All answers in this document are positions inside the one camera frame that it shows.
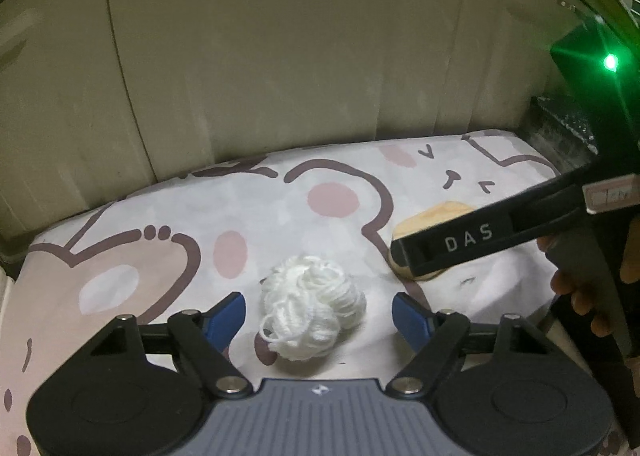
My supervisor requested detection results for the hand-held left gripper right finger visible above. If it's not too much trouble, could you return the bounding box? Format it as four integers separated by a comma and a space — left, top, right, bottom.
390, 291, 557, 398

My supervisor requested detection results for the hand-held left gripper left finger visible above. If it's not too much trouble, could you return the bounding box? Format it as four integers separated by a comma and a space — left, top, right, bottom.
87, 291, 254, 398

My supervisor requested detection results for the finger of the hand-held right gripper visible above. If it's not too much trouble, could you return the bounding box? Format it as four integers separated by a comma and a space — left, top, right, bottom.
389, 175, 592, 282

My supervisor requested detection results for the oval wooden block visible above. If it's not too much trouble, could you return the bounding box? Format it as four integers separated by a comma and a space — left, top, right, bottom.
389, 201, 474, 282

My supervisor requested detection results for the white yarn ball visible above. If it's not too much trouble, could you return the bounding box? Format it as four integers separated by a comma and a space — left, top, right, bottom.
257, 253, 367, 363

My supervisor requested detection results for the person's right hand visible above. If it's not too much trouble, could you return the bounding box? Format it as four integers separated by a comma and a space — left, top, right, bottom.
537, 233, 613, 337

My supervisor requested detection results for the black bubble wrap package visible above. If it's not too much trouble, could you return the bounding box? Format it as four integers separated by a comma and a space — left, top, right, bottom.
529, 95, 598, 158

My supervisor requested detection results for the bear printed bed sheet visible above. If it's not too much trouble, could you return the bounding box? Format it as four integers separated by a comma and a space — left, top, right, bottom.
0, 130, 591, 456

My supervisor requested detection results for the cream cabinet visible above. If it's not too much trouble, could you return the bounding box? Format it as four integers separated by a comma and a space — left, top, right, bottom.
0, 0, 601, 247

